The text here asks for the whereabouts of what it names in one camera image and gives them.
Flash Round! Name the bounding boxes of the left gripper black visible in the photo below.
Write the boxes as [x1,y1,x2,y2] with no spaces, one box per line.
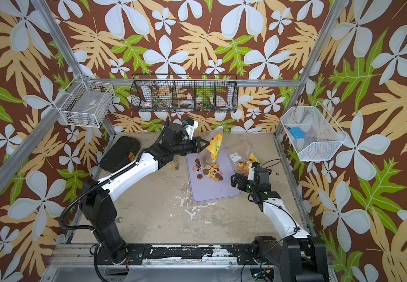
[171,137,209,157]

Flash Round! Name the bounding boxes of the ziploc bag with yellow cookies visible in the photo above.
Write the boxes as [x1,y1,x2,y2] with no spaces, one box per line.
[199,126,223,169]

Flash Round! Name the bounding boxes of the ziploc bag with brown items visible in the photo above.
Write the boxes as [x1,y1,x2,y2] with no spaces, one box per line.
[169,156,180,171]

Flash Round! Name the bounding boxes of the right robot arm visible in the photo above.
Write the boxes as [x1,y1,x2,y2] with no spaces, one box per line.
[231,166,330,282]

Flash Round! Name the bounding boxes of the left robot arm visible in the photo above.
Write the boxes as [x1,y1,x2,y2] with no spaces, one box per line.
[59,119,209,264]

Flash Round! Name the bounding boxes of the ziploc bag right with yellow toy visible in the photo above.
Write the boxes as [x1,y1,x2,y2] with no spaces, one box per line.
[228,146,261,176]

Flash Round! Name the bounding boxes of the pile of poured cookies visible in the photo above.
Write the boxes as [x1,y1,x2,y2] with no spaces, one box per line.
[192,159,223,182]

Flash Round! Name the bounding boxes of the lavender plastic tray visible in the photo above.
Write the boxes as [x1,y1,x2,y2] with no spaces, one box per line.
[186,147,241,203]

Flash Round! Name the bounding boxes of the black hard case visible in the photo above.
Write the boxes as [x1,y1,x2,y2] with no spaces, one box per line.
[100,136,141,173]

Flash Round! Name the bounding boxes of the blue object in basket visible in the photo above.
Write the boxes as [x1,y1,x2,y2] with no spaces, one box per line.
[288,128,305,139]

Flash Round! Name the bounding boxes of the white mesh basket right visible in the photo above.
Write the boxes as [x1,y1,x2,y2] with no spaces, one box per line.
[281,103,348,162]

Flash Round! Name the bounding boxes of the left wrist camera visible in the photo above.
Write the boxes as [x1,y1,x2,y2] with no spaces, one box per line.
[183,119,199,140]

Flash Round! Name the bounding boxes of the black wire basket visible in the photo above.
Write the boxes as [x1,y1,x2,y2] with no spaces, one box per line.
[128,74,239,113]

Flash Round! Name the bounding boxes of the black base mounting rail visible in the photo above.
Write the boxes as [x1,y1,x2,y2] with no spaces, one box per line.
[94,242,268,266]

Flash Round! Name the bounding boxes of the white wire basket left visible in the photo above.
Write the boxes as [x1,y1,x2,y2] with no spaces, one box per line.
[55,75,115,128]

